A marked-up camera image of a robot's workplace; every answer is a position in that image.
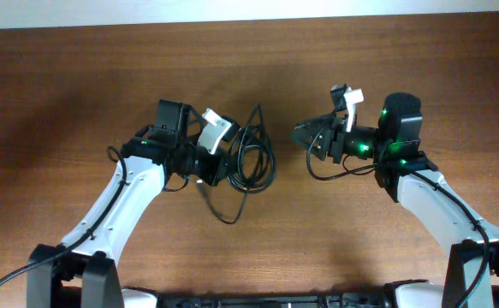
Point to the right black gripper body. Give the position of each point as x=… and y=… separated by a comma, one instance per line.
x=332, y=142

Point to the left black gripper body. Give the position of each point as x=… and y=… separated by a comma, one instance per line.
x=203, y=164

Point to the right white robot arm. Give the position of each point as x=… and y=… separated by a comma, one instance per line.
x=412, y=180

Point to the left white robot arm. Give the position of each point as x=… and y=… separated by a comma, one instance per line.
x=82, y=270

